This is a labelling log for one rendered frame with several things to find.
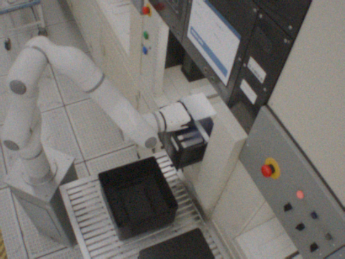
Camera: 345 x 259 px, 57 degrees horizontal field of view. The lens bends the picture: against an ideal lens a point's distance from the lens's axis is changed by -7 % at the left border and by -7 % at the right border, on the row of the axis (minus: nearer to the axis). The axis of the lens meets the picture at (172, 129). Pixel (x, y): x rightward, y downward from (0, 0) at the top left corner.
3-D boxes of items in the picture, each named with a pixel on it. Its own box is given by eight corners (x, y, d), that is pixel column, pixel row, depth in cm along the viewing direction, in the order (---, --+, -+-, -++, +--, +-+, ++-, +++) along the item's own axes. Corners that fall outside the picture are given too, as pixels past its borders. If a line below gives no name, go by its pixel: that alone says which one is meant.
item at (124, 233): (152, 172, 171) (154, 155, 158) (175, 221, 157) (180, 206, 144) (100, 190, 163) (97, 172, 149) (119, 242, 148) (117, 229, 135)
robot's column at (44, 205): (37, 233, 220) (2, 181, 159) (56, 200, 236) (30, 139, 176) (73, 250, 216) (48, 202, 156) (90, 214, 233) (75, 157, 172)
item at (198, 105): (154, 137, 161) (161, 90, 136) (192, 125, 168) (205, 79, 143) (177, 179, 149) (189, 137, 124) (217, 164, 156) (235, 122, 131)
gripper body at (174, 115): (153, 118, 136) (178, 110, 139) (164, 137, 130) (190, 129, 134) (154, 105, 130) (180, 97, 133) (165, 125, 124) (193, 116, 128)
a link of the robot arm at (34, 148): (13, 157, 147) (-2, 125, 128) (28, 125, 159) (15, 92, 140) (37, 162, 147) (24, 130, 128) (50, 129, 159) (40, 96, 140)
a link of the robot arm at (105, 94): (112, 84, 102) (166, 140, 121) (98, 67, 114) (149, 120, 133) (90, 104, 102) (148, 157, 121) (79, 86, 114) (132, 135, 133)
